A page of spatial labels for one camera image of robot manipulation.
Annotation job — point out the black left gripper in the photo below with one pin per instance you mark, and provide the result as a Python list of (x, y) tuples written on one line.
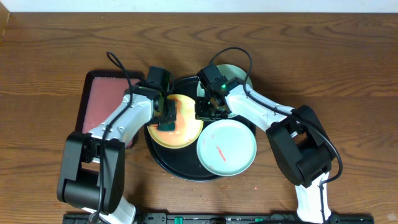
[(168, 111)]

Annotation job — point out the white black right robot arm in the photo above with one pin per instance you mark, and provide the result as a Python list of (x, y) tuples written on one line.
[(302, 150)]

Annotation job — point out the mint green plate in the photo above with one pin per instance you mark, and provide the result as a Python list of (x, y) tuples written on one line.
[(226, 147), (235, 76)]

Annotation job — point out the green yellow sponge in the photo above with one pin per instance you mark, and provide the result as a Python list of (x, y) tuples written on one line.
[(169, 126)]

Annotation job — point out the yellow plate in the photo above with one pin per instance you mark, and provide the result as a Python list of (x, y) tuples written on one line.
[(187, 127)]

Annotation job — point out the rectangular tray with red water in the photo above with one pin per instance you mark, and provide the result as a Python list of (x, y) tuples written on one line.
[(103, 92)]

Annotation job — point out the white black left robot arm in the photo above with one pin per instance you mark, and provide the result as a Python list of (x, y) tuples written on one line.
[(93, 163)]

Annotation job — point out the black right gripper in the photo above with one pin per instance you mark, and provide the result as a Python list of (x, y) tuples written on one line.
[(201, 114)]

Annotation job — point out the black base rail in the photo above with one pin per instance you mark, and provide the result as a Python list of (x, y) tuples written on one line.
[(162, 218)]

